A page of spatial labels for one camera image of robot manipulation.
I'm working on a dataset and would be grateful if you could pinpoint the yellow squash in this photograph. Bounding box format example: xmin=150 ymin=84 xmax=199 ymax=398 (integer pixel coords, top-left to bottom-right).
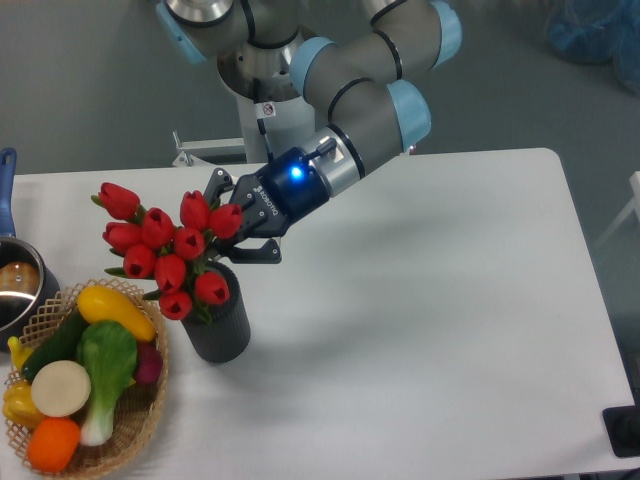
xmin=76 ymin=285 xmax=156 ymax=343

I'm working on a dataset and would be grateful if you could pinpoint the red tulip bouquet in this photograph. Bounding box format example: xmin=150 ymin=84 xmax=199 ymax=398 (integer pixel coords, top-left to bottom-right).
xmin=92 ymin=182 xmax=243 ymax=324

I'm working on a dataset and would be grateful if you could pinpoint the black device at edge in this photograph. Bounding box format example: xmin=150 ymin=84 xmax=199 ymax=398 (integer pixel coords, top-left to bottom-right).
xmin=602 ymin=406 xmax=639 ymax=458

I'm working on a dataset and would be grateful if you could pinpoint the white furniture piece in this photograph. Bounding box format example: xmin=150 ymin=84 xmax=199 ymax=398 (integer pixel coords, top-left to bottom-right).
xmin=596 ymin=171 xmax=640 ymax=247

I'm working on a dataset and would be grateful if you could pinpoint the blue plastic bag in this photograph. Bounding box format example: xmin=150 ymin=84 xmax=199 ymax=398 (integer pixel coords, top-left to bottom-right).
xmin=544 ymin=0 xmax=639 ymax=94

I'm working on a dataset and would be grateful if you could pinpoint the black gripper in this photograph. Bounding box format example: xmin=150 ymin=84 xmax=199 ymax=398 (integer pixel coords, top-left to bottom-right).
xmin=203 ymin=147 xmax=329 ymax=264

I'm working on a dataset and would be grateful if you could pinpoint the blue handled saucepan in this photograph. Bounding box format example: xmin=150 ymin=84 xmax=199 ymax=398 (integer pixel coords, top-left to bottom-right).
xmin=1 ymin=147 xmax=59 ymax=353

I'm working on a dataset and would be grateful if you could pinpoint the yellow bell pepper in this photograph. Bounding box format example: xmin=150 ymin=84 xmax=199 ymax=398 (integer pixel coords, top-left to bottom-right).
xmin=2 ymin=380 xmax=45 ymax=430

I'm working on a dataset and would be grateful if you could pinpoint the white round radish slice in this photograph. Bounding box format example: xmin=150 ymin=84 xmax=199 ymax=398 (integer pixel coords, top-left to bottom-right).
xmin=31 ymin=360 xmax=91 ymax=417

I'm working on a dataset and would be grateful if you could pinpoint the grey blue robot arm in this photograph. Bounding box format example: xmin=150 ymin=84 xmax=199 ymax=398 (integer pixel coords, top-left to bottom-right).
xmin=156 ymin=1 xmax=462 ymax=263

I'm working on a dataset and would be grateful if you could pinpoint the green bok choy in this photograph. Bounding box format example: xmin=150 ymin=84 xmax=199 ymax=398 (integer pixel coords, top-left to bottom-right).
xmin=77 ymin=320 xmax=137 ymax=447

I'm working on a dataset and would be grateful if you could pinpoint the yellow banana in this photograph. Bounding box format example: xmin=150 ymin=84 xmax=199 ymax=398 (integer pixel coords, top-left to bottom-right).
xmin=7 ymin=336 xmax=34 ymax=372

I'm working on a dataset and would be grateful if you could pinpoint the woven wicker basket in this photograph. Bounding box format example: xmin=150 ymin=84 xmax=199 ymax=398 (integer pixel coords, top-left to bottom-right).
xmin=1 ymin=279 xmax=169 ymax=479

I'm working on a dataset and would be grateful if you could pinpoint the black cable on pedestal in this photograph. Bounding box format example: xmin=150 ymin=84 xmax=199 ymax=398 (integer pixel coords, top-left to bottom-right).
xmin=252 ymin=77 xmax=276 ymax=164

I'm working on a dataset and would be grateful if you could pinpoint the purple red radish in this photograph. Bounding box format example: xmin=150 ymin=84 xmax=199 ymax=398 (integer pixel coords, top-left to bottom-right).
xmin=133 ymin=343 xmax=163 ymax=384

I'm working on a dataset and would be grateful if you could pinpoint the dark grey ribbed vase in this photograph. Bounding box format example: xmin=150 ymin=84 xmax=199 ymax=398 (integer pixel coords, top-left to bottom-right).
xmin=182 ymin=262 xmax=251 ymax=364

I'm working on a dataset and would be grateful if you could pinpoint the orange fruit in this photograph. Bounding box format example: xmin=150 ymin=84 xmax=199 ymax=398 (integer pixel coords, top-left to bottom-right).
xmin=26 ymin=417 xmax=80 ymax=474

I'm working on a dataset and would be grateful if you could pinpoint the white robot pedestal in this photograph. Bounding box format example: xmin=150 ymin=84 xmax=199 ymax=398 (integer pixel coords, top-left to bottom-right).
xmin=171 ymin=27 xmax=331 ymax=168

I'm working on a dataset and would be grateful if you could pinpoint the green cucumber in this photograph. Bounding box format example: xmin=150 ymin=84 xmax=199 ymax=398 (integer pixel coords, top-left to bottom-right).
xmin=21 ymin=309 xmax=89 ymax=382

